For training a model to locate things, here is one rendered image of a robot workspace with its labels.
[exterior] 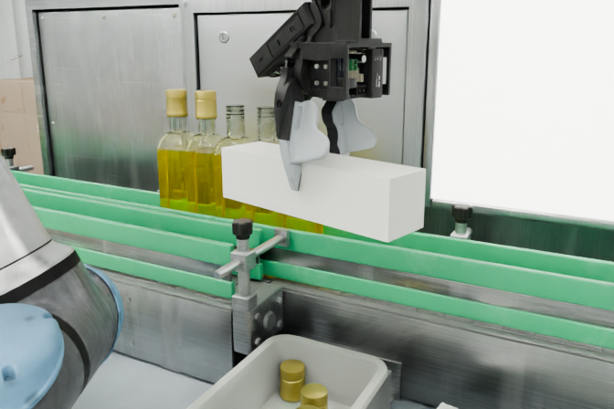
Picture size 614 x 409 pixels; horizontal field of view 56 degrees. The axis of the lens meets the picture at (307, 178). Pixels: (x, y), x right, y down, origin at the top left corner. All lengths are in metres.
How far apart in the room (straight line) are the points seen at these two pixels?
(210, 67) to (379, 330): 0.57
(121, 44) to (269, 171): 0.72
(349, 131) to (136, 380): 0.51
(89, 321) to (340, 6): 0.41
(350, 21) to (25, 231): 0.39
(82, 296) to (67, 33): 0.84
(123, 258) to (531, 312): 0.59
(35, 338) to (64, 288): 0.11
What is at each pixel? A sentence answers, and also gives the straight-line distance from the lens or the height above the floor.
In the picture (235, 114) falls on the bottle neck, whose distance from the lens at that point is 0.90.
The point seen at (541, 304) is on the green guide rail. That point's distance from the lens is 0.78.
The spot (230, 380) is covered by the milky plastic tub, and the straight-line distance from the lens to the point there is 0.74.
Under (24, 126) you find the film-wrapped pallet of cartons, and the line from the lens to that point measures 5.32.
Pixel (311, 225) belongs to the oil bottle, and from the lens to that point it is 0.86.
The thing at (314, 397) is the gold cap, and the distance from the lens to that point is 0.75.
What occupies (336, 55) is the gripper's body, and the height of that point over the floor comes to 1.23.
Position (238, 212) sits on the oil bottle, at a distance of 0.91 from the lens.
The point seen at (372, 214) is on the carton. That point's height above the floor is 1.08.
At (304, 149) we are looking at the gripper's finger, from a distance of 0.57.
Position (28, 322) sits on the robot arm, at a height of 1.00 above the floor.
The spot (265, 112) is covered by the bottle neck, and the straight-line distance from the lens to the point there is 0.87.
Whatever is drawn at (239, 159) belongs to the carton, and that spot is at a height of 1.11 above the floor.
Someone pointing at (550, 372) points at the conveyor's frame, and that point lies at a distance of 0.79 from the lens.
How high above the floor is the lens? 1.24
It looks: 13 degrees down
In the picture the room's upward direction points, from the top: straight up
